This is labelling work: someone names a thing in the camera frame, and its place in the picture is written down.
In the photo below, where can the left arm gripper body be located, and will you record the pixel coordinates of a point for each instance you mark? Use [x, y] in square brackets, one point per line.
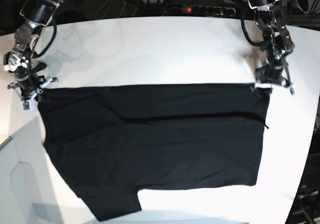
[268, 76]

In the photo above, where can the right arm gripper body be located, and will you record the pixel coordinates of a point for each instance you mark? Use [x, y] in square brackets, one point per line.
[32, 88]

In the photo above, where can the black T-shirt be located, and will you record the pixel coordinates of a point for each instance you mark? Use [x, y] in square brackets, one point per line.
[109, 143]

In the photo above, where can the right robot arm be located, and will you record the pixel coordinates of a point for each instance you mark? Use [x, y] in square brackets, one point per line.
[37, 15]

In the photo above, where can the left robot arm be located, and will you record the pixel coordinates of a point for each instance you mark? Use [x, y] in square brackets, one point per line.
[277, 43]

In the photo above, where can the black power strip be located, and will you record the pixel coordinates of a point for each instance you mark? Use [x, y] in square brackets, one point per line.
[205, 11]

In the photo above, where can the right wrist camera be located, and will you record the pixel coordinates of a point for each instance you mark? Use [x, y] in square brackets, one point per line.
[27, 105]

